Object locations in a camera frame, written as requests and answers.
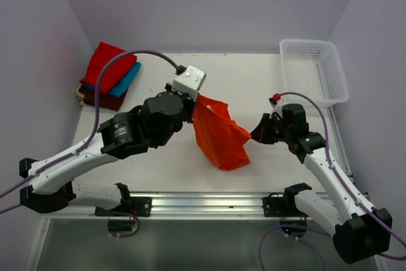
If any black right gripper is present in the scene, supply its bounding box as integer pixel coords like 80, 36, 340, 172
249, 113, 292, 145

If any orange t shirt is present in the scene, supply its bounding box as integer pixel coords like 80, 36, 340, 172
193, 95, 251, 171

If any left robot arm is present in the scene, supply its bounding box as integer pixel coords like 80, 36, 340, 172
19, 84, 199, 216

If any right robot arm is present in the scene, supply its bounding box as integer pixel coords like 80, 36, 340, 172
251, 103, 392, 264

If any folded maroon t shirt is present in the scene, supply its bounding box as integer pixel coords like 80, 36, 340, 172
81, 85, 127, 112

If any folded blue t shirt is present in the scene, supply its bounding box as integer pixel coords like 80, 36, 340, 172
79, 62, 141, 98

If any white perforated plastic basket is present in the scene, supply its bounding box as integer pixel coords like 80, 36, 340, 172
279, 39, 350, 107

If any folded beige t shirt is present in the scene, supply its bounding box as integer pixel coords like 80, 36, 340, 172
75, 86, 85, 106

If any folded red t shirt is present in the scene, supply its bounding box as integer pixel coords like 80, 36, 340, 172
79, 41, 138, 96

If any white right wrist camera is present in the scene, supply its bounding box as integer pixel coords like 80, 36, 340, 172
269, 93, 284, 116

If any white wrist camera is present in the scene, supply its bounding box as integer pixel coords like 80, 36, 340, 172
172, 65, 206, 96
269, 93, 284, 116

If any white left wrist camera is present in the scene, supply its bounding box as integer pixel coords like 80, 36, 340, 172
172, 65, 206, 96

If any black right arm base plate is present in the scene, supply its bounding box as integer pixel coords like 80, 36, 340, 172
262, 195, 299, 218

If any aluminium mounting rail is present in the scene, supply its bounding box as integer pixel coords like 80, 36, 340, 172
40, 190, 372, 220

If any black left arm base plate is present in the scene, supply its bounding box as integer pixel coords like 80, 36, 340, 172
95, 197, 152, 217

